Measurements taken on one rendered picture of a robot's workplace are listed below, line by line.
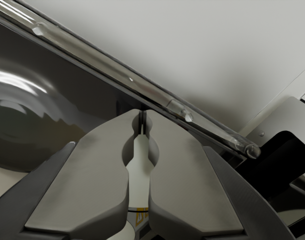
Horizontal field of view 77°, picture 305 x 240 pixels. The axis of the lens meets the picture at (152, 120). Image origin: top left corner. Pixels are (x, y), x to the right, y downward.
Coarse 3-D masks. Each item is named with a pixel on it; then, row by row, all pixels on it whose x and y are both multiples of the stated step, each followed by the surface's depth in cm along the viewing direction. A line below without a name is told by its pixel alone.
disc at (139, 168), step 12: (144, 144) 15; (144, 156) 16; (132, 168) 16; (144, 168) 16; (132, 180) 17; (144, 180) 17; (132, 192) 18; (144, 192) 18; (132, 204) 19; (144, 204) 19
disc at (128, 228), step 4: (128, 224) 21; (124, 228) 21; (128, 228) 21; (132, 228) 21; (120, 232) 22; (124, 232) 22; (128, 232) 22; (132, 232) 22; (112, 236) 22; (116, 236) 22; (120, 236) 22; (124, 236) 22; (128, 236) 22; (132, 236) 22
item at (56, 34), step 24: (0, 0) 10; (24, 24) 10; (48, 24) 11; (72, 48) 11; (96, 48) 11; (120, 72) 12; (144, 96) 13; (168, 96) 13; (192, 120) 14; (216, 120) 14; (240, 144) 15
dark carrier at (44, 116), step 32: (0, 32) 11; (0, 64) 12; (32, 64) 12; (64, 64) 12; (0, 96) 13; (32, 96) 13; (64, 96) 13; (96, 96) 13; (128, 96) 13; (0, 128) 14; (32, 128) 14; (64, 128) 14; (192, 128) 15; (0, 160) 16; (32, 160) 16; (0, 192) 18
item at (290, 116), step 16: (272, 112) 20; (288, 112) 18; (304, 112) 17; (256, 128) 21; (272, 128) 19; (288, 128) 18; (304, 128) 16; (272, 144) 19; (256, 160) 20; (304, 176) 15; (288, 192) 15; (304, 192) 14; (288, 208) 14; (304, 208) 14; (288, 224) 14; (304, 224) 14
